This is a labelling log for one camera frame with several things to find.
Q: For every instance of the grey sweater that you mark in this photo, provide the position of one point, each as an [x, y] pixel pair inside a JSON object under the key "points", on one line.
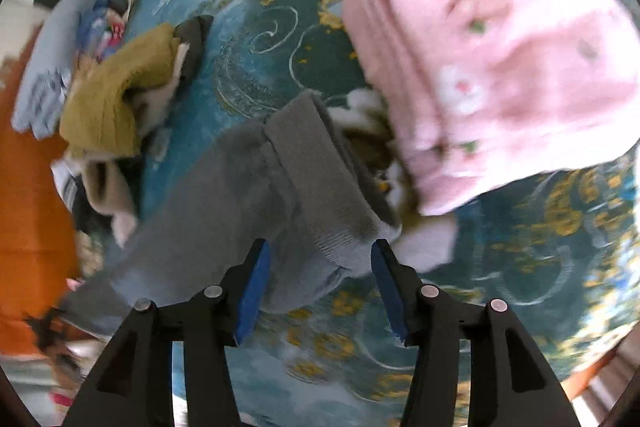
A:
{"points": [[260, 192]]}

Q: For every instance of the pink floral fleece garment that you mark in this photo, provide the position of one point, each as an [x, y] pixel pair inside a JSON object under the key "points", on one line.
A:
{"points": [[480, 72]]}

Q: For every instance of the orange cloth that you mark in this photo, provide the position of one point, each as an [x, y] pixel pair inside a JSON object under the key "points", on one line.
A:
{"points": [[30, 232]]}

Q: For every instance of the beige garment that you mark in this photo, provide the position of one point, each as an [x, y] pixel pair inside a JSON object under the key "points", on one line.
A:
{"points": [[107, 192]]}

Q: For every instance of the teal floral blanket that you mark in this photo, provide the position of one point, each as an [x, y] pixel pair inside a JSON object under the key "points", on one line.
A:
{"points": [[280, 32]]}

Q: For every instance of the brown white patterned garment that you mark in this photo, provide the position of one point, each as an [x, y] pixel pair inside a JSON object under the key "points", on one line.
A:
{"points": [[372, 147]]}

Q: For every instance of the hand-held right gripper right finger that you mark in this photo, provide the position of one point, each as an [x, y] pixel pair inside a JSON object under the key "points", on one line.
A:
{"points": [[387, 282]]}

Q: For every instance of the dark olive garment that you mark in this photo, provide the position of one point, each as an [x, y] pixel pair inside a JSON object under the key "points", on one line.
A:
{"points": [[192, 42]]}

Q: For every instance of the light blue garment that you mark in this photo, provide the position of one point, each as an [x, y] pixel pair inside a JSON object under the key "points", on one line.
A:
{"points": [[50, 57]]}

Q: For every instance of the mustard yellow knit sweater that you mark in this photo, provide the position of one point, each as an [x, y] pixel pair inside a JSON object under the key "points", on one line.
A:
{"points": [[117, 92]]}

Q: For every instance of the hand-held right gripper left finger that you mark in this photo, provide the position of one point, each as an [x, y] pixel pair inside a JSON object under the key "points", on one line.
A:
{"points": [[255, 277]]}

